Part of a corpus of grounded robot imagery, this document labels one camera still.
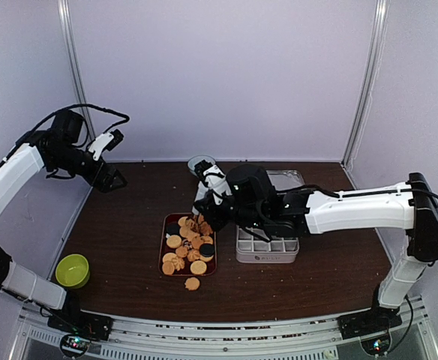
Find white divided cookie tin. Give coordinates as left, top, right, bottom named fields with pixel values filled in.
left=235, top=226, right=300, bottom=264

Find metal food tongs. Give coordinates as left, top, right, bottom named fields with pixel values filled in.
left=191, top=181, right=209, bottom=226

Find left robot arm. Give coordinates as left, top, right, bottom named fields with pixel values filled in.
left=0, top=104, right=130, bottom=333

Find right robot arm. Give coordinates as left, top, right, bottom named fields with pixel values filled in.
left=190, top=159, right=438, bottom=332

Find black sandwich cookie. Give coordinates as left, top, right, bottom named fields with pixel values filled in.
left=166, top=223, right=181, bottom=236
left=199, top=244, right=215, bottom=263

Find red cookie tray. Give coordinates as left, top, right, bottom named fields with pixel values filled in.
left=158, top=213, right=217, bottom=277

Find black sandwich cookie upper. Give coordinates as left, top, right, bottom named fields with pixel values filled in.
left=166, top=223, right=181, bottom=236

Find pale blue ceramic bowl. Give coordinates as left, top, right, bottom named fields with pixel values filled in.
left=187, top=155, right=216, bottom=177

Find round tan biscuit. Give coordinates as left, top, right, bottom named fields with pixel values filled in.
left=190, top=260, right=207, bottom=275

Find scalloped cookie on table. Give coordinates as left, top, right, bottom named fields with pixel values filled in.
left=184, top=277, right=201, bottom=291

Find green plastic bowl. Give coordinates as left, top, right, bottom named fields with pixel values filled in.
left=55, top=253, right=90, bottom=289

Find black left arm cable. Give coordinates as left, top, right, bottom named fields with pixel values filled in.
left=14, top=103, right=131, bottom=151

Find left aluminium frame post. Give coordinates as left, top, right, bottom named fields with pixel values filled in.
left=57, top=0, right=96, bottom=150

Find aluminium frame post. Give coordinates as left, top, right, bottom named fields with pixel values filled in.
left=57, top=0, right=96, bottom=150
left=341, top=0, right=390, bottom=171

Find aluminium front rail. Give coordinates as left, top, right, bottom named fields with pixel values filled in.
left=6, top=296, right=438, bottom=359

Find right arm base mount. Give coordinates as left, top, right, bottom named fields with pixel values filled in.
left=337, top=307, right=402, bottom=340

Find right aluminium frame post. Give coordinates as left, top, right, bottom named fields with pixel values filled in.
left=341, top=0, right=390, bottom=171

